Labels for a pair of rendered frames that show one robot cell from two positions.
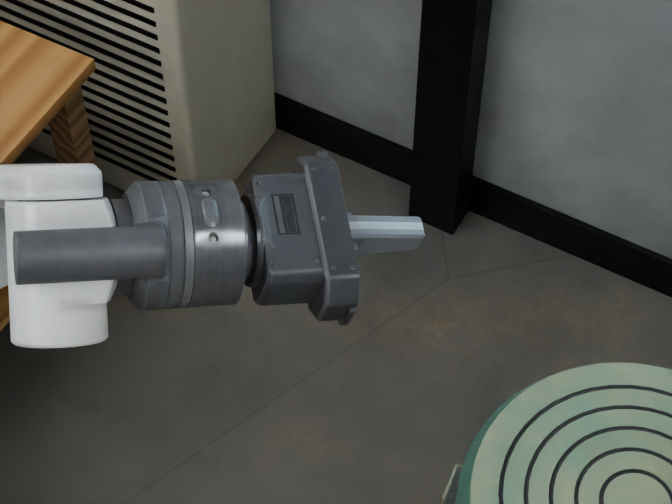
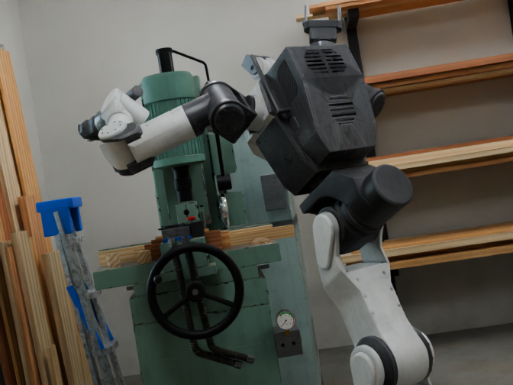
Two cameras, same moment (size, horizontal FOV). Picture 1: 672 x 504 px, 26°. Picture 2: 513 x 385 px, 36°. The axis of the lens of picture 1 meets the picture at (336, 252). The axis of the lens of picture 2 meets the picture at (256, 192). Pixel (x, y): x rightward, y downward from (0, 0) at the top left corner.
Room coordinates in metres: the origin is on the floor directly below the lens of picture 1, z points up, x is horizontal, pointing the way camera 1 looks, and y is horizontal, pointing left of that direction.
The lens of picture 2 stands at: (1.26, 2.39, 1.10)
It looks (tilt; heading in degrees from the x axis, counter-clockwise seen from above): 1 degrees down; 245
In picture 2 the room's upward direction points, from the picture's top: 9 degrees counter-clockwise
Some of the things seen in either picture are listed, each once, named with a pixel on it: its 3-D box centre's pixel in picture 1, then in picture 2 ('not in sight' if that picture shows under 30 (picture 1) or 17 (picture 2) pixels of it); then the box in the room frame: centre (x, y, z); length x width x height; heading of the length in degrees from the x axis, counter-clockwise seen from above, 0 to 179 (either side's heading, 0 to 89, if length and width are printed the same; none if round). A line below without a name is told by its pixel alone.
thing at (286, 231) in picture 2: not in sight; (214, 242); (0.26, -0.12, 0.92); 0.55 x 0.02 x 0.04; 158
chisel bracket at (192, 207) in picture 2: not in sight; (188, 215); (0.32, -0.17, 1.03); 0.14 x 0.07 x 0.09; 68
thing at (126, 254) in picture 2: not in sight; (186, 245); (0.35, -0.17, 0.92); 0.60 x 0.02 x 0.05; 158
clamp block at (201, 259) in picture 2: not in sight; (185, 253); (0.43, 0.02, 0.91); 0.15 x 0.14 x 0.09; 158
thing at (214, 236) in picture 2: not in sight; (187, 244); (0.38, -0.07, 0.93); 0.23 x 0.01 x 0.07; 158
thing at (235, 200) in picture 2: not in sight; (232, 208); (0.12, -0.26, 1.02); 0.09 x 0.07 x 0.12; 158
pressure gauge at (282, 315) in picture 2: not in sight; (285, 322); (0.17, 0.15, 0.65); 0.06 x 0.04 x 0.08; 158
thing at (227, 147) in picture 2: not in sight; (222, 153); (0.11, -0.29, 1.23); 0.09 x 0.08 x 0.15; 68
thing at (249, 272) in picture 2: not in sight; (197, 277); (0.36, -0.09, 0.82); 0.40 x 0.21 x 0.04; 158
